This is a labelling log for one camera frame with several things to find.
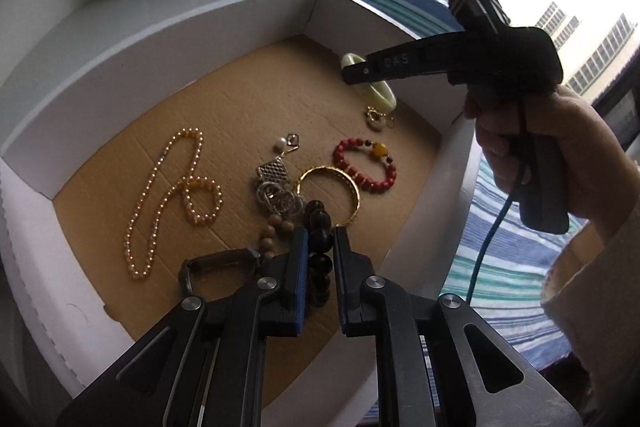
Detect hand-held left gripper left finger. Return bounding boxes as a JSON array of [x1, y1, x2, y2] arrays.
[[55, 227, 308, 427]]

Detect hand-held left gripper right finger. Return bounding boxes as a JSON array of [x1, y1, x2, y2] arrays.
[[332, 227, 583, 427]]

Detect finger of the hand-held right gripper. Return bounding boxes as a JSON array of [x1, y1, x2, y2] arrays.
[[342, 32, 453, 86]]

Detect pale green jade bangle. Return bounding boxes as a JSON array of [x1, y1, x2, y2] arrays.
[[341, 52, 398, 114]]

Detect black bead bracelet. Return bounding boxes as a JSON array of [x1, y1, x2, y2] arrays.
[[303, 201, 335, 308]]

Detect gold charm pendant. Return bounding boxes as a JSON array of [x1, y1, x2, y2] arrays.
[[365, 106, 395, 130]]

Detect wooden bead bracelet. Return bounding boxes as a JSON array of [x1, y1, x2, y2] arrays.
[[257, 212, 296, 265]]

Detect gold bangle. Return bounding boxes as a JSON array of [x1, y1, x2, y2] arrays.
[[297, 164, 362, 228]]

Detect red bead bracelet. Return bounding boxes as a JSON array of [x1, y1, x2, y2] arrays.
[[334, 137, 398, 195]]

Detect silver ring earrings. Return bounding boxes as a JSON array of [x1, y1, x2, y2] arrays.
[[256, 159, 306, 215]]

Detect pearl drop earring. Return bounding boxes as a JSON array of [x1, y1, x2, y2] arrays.
[[272, 133, 302, 155]]

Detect pearl necklace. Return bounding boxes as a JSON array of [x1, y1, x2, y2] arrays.
[[124, 129, 223, 282]]

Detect white cardboard box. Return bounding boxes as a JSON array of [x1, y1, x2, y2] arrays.
[[0, 0, 481, 410]]

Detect person's right forearm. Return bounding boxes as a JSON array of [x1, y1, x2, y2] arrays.
[[540, 207, 640, 427]]

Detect person's right hand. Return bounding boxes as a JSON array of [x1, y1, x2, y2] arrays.
[[462, 84, 633, 238]]

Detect black bangle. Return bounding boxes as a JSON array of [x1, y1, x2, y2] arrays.
[[178, 248, 262, 297]]

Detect striped blue green cloth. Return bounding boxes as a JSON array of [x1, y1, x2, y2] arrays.
[[280, 0, 606, 370]]

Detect blue cable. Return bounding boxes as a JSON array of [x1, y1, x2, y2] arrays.
[[467, 147, 532, 304]]

